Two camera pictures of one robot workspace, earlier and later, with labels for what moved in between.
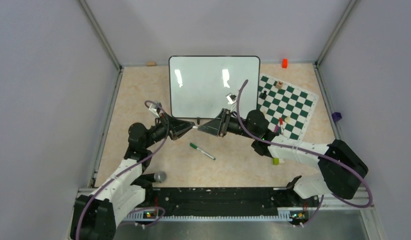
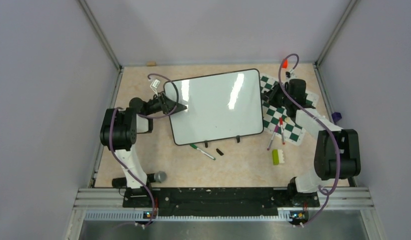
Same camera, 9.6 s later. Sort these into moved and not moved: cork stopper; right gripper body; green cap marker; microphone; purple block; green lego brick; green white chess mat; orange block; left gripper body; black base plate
Moved: right gripper body; left gripper body
Not moved: green white chess mat; green cap marker; green lego brick; cork stopper; microphone; orange block; purple block; black base plate
